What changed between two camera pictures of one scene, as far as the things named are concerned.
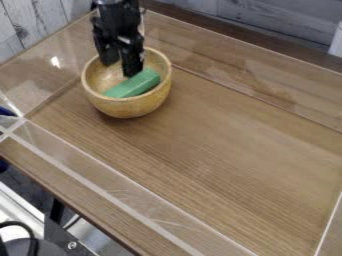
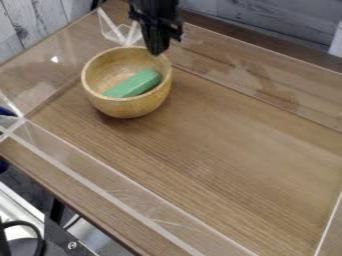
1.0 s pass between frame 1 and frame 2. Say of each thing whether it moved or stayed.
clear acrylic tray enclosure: stayed
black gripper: moved
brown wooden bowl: stayed
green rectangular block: stayed
